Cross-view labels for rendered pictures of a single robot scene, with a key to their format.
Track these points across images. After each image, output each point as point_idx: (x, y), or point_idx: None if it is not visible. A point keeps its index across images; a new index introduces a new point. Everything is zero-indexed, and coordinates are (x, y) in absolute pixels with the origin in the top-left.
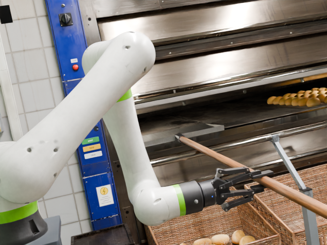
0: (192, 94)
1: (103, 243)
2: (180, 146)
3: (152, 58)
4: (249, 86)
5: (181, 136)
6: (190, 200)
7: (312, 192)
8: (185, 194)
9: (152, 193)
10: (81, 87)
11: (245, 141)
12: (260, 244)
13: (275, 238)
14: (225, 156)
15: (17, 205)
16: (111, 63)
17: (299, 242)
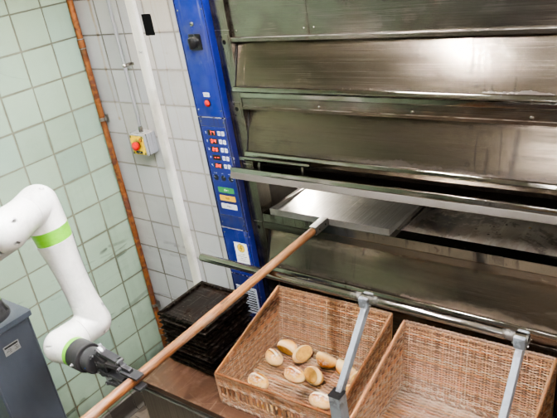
0: (314, 184)
1: (200, 309)
2: (327, 233)
3: (2, 245)
4: (395, 200)
5: (311, 227)
6: (68, 361)
7: (338, 402)
8: (66, 354)
9: (50, 338)
10: None
11: (323, 288)
12: (310, 410)
13: (328, 417)
14: (207, 314)
15: None
16: None
17: None
